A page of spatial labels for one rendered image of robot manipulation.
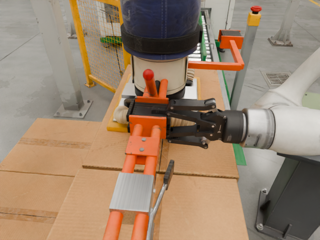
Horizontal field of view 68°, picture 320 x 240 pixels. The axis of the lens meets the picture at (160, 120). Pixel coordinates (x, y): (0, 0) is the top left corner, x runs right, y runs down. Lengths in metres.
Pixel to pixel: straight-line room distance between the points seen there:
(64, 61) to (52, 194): 1.36
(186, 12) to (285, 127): 0.34
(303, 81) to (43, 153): 1.15
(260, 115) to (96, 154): 0.42
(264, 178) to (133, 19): 1.57
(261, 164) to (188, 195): 1.49
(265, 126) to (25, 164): 1.09
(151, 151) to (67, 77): 1.91
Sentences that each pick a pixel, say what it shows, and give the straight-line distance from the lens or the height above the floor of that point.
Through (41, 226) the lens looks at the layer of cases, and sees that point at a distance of 1.08.
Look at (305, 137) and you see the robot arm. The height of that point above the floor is 1.09.
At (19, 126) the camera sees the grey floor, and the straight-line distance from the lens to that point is 2.54.
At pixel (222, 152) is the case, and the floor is 0.95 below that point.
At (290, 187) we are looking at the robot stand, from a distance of 1.38.
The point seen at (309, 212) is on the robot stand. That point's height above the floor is 0.28.
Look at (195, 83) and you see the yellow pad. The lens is 0.91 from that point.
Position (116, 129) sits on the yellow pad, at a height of 0.96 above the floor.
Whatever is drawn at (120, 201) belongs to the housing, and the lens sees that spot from 0.39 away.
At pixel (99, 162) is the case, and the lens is 0.64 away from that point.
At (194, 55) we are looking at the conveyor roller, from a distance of 2.22.
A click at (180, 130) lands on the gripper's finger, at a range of 0.55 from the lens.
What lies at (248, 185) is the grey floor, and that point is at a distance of 1.85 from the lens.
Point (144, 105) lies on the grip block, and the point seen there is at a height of 1.09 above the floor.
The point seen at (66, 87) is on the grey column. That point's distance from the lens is 2.37.
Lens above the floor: 1.42
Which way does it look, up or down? 39 degrees down
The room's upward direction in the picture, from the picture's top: straight up
